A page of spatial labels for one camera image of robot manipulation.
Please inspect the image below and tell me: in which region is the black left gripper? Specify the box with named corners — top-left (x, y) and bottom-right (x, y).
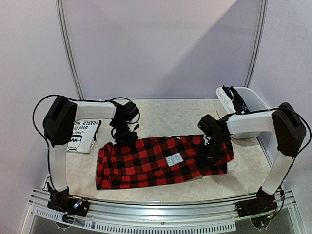
top-left (112, 120), bottom-right (138, 150)

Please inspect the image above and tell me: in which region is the red black plaid flannel shirt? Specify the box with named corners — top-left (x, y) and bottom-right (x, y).
top-left (96, 135), bottom-right (234, 190)

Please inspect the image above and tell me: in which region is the white and green t-shirt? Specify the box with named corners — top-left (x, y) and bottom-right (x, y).
top-left (67, 119), bottom-right (101, 154)

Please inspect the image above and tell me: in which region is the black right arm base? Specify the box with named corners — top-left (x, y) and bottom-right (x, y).
top-left (234, 186), bottom-right (286, 219)

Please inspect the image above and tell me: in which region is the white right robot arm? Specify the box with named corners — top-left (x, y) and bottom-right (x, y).
top-left (197, 102), bottom-right (311, 213)

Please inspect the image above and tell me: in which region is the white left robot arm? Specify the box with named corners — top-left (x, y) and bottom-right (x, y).
top-left (43, 96), bottom-right (140, 192)

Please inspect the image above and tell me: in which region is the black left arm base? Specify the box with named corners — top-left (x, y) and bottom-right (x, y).
top-left (47, 185), bottom-right (90, 217)

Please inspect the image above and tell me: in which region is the white plastic laundry basket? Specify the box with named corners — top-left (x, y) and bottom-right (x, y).
top-left (215, 85), bottom-right (270, 139)

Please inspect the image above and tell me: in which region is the dark patterned clothes pile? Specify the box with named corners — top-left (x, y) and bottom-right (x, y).
top-left (222, 85), bottom-right (250, 113)

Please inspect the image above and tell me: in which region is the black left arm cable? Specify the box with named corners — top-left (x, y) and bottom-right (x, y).
top-left (33, 94), bottom-right (141, 186)

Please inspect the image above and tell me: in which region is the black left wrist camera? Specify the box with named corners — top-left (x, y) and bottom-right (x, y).
top-left (123, 101), bottom-right (140, 124)

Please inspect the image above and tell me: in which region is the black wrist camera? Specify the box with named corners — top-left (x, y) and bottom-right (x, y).
top-left (197, 114), bottom-right (217, 135)
top-left (123, 101), bottom-right (140, 124)

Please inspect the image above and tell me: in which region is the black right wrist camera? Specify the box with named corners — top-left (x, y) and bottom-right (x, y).
top-left (197, 114), bottom-right (217, 135)

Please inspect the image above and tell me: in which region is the aluminium front rail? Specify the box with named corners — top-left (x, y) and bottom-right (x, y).
top-left (22, 189), bottom-right (305, 234)

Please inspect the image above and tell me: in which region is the left aluminium frame post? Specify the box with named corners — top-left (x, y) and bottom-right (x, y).
top-left (56, 0), bottom-right (84, 99)

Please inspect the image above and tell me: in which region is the aluminium frame post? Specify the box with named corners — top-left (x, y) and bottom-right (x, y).
top-left (56, 0), bottom-right (84, 99)
top-left (244, 0), bottom-right (268, 87)

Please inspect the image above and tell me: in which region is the right aluminium frame post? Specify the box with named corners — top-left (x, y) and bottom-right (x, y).
top-left (244, 0), bottom-right (268, 87)

